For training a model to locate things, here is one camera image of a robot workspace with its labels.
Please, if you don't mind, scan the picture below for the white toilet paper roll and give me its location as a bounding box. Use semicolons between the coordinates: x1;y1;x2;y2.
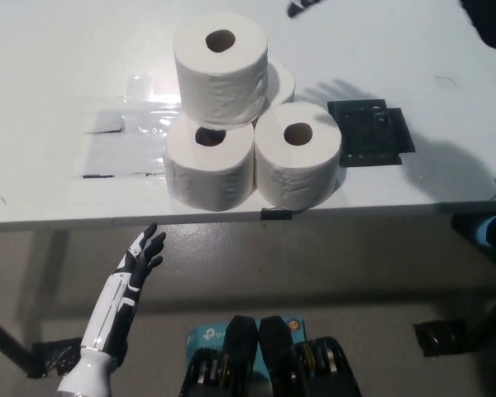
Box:
254;102;343;210
266;57;297;108
163;115;256;213
172;12;269;128

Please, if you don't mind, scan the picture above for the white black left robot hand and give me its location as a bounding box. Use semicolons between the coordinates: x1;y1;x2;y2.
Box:
80;222;167;367

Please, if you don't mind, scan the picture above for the small black tape strip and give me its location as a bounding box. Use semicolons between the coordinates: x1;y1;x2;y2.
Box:
259;208;293;221

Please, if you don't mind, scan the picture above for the teal router box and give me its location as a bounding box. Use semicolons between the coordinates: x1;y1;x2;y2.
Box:
185;316;305;373

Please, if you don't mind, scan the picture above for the clear glossy tape patch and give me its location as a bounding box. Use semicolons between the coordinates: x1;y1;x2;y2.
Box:
72;73;183;181

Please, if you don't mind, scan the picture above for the black and blue table bracket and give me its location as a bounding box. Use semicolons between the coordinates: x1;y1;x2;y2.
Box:
450;211;496;265

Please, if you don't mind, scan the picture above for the black tape square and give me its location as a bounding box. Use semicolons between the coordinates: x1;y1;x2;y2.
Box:
327;98;417;169

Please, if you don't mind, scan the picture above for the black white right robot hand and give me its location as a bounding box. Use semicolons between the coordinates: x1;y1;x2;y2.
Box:
286;0;327;18

